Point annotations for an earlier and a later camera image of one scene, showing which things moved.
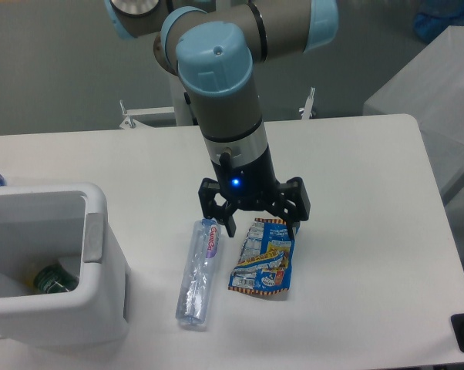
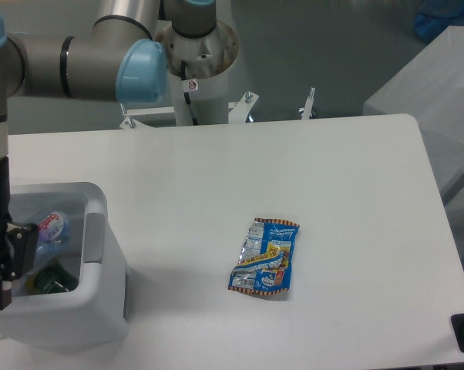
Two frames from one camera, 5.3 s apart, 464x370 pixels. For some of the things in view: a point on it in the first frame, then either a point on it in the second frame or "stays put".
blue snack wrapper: (266, 258) stays put
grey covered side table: (440, 89) stays put
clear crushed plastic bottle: (196, 283) -> (52, 230)
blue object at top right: (434, 16) stays put
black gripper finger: (293, 204) -> (15, 261)
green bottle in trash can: (54, 278) stays put
